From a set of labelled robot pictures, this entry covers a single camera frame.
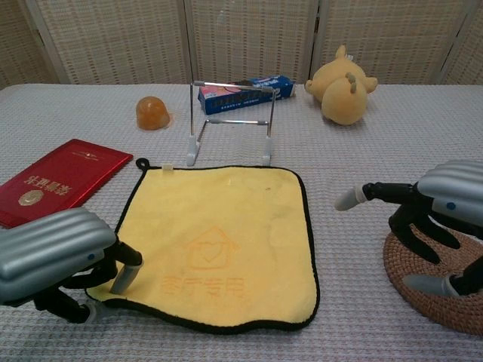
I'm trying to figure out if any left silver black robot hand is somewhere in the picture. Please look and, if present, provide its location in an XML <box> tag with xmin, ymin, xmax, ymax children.
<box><xmin>0</xmin><ymin>207</ymin><xmax>144</xmax><ymax>324</ymax></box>

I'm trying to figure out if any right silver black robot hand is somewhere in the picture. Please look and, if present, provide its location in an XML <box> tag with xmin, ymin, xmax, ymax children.
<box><xmin>334</xmin><ymin>160</ymin><xmax>483</xmax><ymax>299</ymax></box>

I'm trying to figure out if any yellow towel with black trim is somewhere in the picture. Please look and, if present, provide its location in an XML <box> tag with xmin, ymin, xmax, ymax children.
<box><xmin>85</xmin><ymin>158</ymin><xmax>321</xmax><ymax>334</ymax></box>

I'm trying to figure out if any red certificate booklet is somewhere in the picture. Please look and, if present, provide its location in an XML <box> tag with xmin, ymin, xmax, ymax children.
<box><xmin>0</xmin><ymin>138</ymin><xmax>134</xmax><ymax>229</ymax></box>

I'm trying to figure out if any white woven tablecloth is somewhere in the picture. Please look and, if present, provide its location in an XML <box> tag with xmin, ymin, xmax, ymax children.
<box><xmin>0</xmin><ymin>83</ymin><xmax>483</xmax><ymax>362</ymax></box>

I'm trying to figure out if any brown woven rattan coaster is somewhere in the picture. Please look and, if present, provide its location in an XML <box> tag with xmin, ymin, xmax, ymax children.
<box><xmin>383</xmin><ymin>225</ymin><xmax>483</xmax><ymax>336</ymax></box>

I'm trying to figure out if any yellow plush toy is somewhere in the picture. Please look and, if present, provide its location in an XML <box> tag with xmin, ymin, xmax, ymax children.
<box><xmin>304</xmin><ymin>44</ymin><xmax>379</xmax><ymax>126</ymax></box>

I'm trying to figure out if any orange translucent soap lump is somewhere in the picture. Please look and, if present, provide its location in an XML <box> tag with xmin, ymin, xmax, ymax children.
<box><xmin>135</xmin><ymin>96</ymin><xmax>174</xmax><ymax>132</ymax></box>

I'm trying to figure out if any beige woven folding screen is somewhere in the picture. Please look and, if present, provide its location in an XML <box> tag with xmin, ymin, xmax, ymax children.
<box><xmin>0</xmin><ymin>0</ymin><xmax>483</xmax><ymax>91</ymax></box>

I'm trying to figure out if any blue toothpaste box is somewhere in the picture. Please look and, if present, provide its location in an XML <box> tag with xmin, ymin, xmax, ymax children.
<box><xmin>198</xmin><ymin>74</ymin><xmax>296</xmax><ymax>115</ymax></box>

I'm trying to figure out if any metal wire stand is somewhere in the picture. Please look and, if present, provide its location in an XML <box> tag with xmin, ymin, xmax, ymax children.
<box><xmin>186</xmin><ymin>79</ymin><xmax>275</xmax><ymax>167</ymax></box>

